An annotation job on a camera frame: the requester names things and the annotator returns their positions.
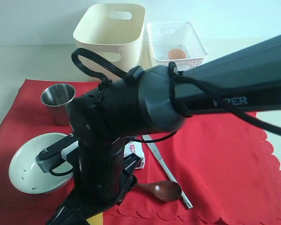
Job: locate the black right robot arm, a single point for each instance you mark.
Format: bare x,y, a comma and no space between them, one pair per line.
157,100

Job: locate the pale green bowl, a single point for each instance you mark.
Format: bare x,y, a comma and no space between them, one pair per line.
24,173

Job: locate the metal table knife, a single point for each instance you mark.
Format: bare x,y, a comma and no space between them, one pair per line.
155,151

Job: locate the stainless steel cup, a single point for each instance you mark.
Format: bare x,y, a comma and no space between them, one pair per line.
56,98

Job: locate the blue white milk carton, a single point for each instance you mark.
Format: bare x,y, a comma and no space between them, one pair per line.
136,148

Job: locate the red tablecloth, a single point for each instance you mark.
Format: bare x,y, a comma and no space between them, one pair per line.
225,166

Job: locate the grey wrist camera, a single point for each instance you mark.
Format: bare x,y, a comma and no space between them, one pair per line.
64,150

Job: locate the yellow cheese wedge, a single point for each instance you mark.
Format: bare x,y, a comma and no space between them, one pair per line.
96,220

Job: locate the white perforated plastic basket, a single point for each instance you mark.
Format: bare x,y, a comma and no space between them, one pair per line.
166,36

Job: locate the dark wooden spoon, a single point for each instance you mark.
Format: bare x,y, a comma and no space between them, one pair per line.
166,191

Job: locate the cream plastic bin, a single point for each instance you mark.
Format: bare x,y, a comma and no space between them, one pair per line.
114,31

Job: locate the brown egg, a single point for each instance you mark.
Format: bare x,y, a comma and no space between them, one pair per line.
176,54

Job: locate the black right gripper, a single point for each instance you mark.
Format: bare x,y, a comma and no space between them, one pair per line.
83,203

